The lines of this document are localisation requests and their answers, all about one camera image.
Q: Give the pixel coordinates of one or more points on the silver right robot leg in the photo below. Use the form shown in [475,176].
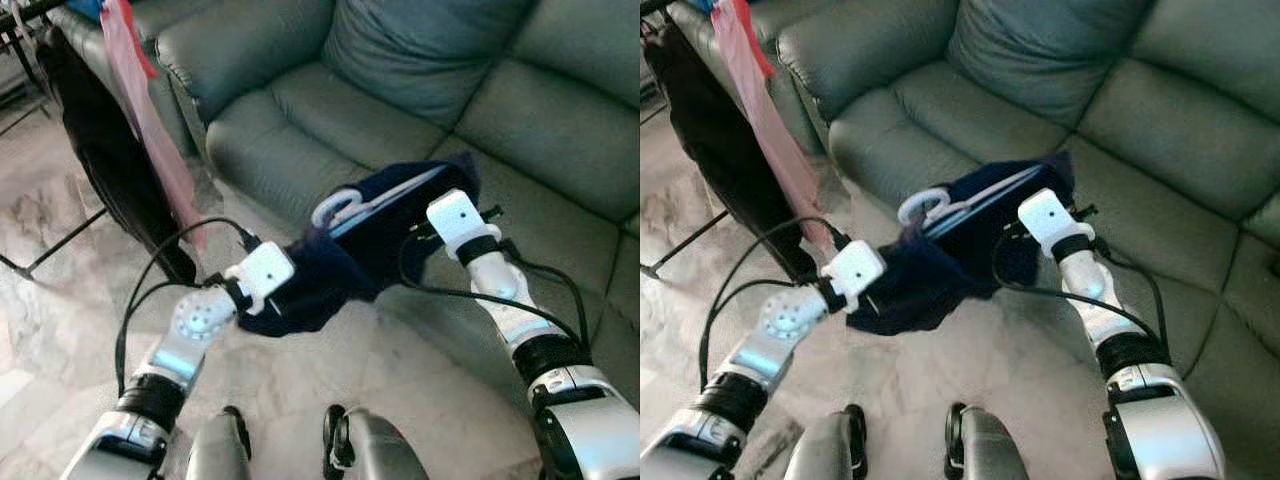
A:
[380,455]
[995,455]

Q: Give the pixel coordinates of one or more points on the dark green sofa cushion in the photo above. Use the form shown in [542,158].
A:
[1040,50]
[420,50]

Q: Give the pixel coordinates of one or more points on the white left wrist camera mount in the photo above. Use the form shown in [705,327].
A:
[855,272]
[265,270]

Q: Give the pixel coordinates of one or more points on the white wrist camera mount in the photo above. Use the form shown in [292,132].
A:
[455,215]
[855,272]
[1045,215]
[265,270]

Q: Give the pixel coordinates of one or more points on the silver robot leg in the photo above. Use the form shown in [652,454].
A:
[995,455]
[825,455]
[380,455]
[215,455]

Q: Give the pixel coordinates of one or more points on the navy blue garment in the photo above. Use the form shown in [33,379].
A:
[920,285]
[320,280]

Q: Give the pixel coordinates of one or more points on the silver left robot leg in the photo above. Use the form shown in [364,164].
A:
[215,455]
[825,455]

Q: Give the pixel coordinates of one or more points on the white plastic hanger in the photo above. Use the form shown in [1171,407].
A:
[340,194]
[925,192]

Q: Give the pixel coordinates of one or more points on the dark green leather sofa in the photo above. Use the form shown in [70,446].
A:
[450,110]
[1100,110]

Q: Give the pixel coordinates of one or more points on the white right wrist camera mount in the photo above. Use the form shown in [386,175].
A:
[455,215]
[1045,215]

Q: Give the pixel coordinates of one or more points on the pink garment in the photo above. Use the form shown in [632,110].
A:
[770,130]
[150,130]

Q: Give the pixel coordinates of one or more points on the black garment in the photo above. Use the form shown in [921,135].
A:
[110,170]
[720,150]

